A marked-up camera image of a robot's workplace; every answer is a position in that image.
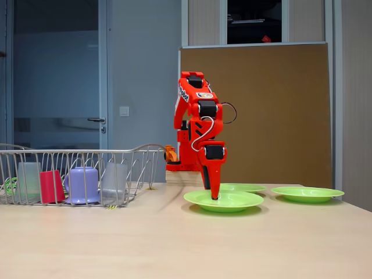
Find green plastic plate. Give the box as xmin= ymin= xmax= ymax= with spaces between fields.
xmin=183 ymin=190 xmax=264 ymax=213
xmin=219 ymin=183 xmax=267 ymax=195
xmin=270 ymin=186 xmax=345 ymax=203

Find grey translucent plastic cup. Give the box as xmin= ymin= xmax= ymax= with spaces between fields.
xmin=14 ymin=162 xmax=41 ymax=203
xmin=99 ymin=162 xmax=128 ymax=206

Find purple plastic mug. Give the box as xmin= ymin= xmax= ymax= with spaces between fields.
xmin=63 ymin=166 xmax=101 ymax=205

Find red plastic cup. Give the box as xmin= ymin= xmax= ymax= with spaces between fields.
xmin=40 ymin=170 xmax=66 ymax=204

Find green whisk with metal handle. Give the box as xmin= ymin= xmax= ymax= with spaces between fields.
xmin=0 ymin=177 xmax=18 ymax=196

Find wooden base block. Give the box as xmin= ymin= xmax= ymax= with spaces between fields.
xmin=165 ymin=170 xmax=205 ymax=187

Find orange clamp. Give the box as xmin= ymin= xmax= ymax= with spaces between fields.
xmin=163 ymin=144 xmax=178 ymax=162

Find brown partition board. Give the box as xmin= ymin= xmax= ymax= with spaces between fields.
xmin=177 ymin=42 xmax=334 ymax=189

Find blue glazed door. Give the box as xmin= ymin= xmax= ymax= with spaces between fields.
xmin=5 ymin=0 xmax=110 ymax=152

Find metal wire dish rack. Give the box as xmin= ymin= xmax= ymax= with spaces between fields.
xmin=0 ymin=143 xmax=167 ymax=208

